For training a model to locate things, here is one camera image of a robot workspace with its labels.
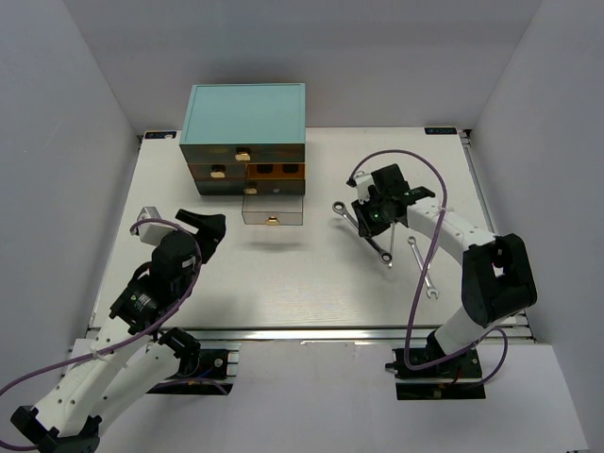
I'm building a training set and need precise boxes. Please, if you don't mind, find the small combination wrench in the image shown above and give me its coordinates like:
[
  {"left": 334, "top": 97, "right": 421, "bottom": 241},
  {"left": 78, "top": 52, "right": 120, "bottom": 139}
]
[{"left": 407, "top": 236, "right": 440, "bottom": 299}]

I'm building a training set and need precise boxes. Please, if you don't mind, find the large ratchet combination wrench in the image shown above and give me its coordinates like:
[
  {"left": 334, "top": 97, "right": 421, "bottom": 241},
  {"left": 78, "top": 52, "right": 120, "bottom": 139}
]
[{"left": 332, "top": 201, "right": 393, "bottom": 267}]

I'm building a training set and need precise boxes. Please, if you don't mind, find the green handled long screwdriver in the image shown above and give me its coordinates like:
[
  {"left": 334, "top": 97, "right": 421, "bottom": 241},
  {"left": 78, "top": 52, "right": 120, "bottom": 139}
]
[{"left": 388, "top": 222, "right": 395, "bottom": 269}]

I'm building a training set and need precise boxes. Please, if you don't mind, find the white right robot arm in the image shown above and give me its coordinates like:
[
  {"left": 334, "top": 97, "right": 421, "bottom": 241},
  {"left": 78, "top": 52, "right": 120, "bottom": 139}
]
[{"left": 348, "top": 164, "right": 537, "bottom": 377}]

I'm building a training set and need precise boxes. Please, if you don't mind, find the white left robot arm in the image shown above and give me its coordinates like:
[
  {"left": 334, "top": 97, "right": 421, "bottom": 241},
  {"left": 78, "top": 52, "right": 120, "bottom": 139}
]
[{"left": 10, "top": 209, "right": 227, "bottom": 452}]

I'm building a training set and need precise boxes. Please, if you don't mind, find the teal drawer cabinet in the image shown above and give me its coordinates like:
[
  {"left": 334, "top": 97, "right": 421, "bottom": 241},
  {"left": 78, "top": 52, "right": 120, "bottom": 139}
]
[{"left": 179, "top": 83, "right": 306, "bottom": 181}]

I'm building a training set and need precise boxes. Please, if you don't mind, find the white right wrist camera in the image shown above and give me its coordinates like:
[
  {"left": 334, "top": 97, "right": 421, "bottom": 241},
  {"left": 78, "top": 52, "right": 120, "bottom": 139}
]
[{"left": 346, "top": 171, "right": 374, "bottom": 204}]

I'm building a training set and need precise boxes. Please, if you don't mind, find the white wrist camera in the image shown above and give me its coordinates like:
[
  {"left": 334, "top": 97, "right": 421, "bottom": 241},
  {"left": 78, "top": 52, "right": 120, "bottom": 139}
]
[
  {"left": 346, "top": 171, "right": 374, "bottom": 204},
  {"left": 131, "top": 207, "right": 174, "bottom": 246}
]

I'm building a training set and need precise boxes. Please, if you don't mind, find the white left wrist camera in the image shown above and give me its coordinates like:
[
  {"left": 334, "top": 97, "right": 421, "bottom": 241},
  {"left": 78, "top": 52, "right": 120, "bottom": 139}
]
[{"left": 131, "top": 207, "right": 174, "bottom": 246}]

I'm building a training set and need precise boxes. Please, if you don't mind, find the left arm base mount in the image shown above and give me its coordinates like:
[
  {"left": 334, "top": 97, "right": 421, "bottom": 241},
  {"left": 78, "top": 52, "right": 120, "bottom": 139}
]
[{"left": 148, "top": 327, "right": 238, "bottom": 396}]

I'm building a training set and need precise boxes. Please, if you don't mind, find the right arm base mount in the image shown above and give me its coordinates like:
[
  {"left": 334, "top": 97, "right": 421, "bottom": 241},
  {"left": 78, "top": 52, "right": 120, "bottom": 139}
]
[{"left": 385, "top": 348, "right": 486, "bottom": 401}]

